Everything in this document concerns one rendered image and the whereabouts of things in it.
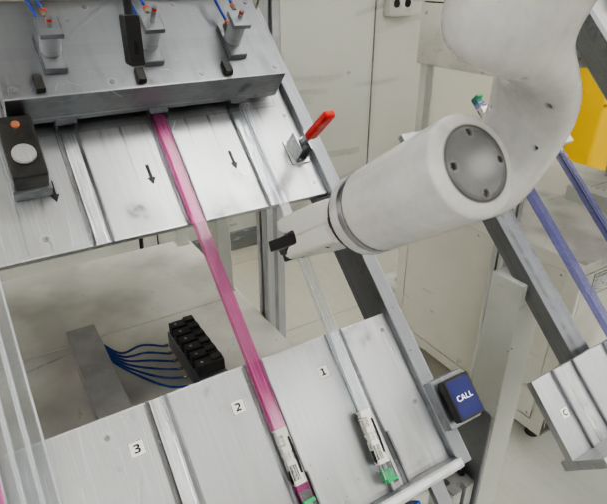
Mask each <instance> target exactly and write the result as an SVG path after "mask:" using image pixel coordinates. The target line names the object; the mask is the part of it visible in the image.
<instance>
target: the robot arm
mask: <svg viewBox="0 0 607 504"><path fill-rule="evenodd" d="M597 1H598V0H444V4H443V8H442V13H441V31H442V36H443V39H444V41H445V43H446V45H447V47H448V49H449V50H450V51H451V52H452V54H453V55H455V56H456V57H457V58H458V59H460V60H461V61H462V62H464V63H466V64H467V65H469V66H471V67H473V68H475V69H478V70H480V71H483V72H485V73H488V74H491V75H494V76H496V82H495V87H494V91H493V94H492V97H491V99H490V102H489V104H488V106H487V109H486V111H485V113H484V115H483V117H482V119H481V120H480V119H478V118H476V117H474V116H471V115H468V114H451V115H448V116H445V117H443V118H441V119H440V120H438V121H436V122H435V123H433V124H432V125H430V126H428V127H427V128H425V129H423V130H422V131H420V132H418V133H417V134H415V135H413V136H412V137H410V138H409V139H407V140H405V141H404V142H402V143H400V144H399V145H397V146H395V147H394V148H392V149H390V150H389V151H387V152H386V153H384V154H382V155H381V156H379V157H377V158H376V159H374V160H372V161H371V162H369V163H367V164H366V165H364V166H363V167H361V168H359V169H358V170H356V171H354V172H353V173H351V174H349V175H348V176H346V177H345V178H343V179H341V180H340V181H339V182H338V183H337V185H336V186H335V187H334V189H333V191H332V193H331V197H330V198H327V199H324V200H321V201H319V202H316V203H313V204H311V205H308V206H306V207H304V208H301V209H299V210H297V211H295V212H293V213H291V214H289V215H287V216H285V217H283V218H281V219H279V221H278V222H277V226H278V230H279V231H281V232H284V233H287V234H285V235H284V236H282V237H280V238H277V239H274V240H272V241H269V242H268V243H269V247H270V251H271V252H274V251H279V252H280V254H281V255H283V259H284V261H285V262H287V261H290V260H293V259H295V258H301V257H307V256H313V255H318V254H324V253H328V252H333V251H337V250H341V249H345V248H348V249H350V250H352V251H355V252H357V253H360V254H364V255H376V254H380V253H383V252H386V251H389V250H393V249H395V248H398V247H402V246H405V245H408V244H411V243H414V242H417V241H420V240H423V239H426V238H429V237H433V236H436V235H439V234H442V233H445V232H448V231H451V230H454V229H457V228H460V227H464V226H467V225H470V224H473V223H476V222H479V221H482V220H486V219H490V218H494V217H497V216H500V215H502V214H504V213H506V212H508V211H510V210H511V209H513V208H514V207H516V206H517V205H518V204H519V203H520V202H521V201H522V200H523V199H524V198H525V197H526V196H527V195H528V194H529V193H530V192H531V191H532V189H533V188H534V187H535V185H536V184H537V183H538V181H539V180H540V179H541V178H542V176H543V175H544V173H545V172H546V171H547V169H548V168H549V167H550V165H551V164H552V162H553V161H554V159H555V158H556V157H557V155H558V153H559V152H560V150H561V149H562V147H563V146H564V144H565V142H566V141H567V139H568V137H569V135H570V134H571V132H572V130H573V127H574V125H575V123H576V120H577V117H578V114H579V111H580V107H581V100H582V82H581V74H580V68H579V64H578V59H577V54H576V39H577V36H578V33H579V31H580V29H581V27H582V25H583V23H584V21H585V20H586V18H587V16H588V15H589V13H590V12H591V10H592V8H593V7H594V5H595V4H596V2H597ZM288 232H289V233H288Z"/></svg>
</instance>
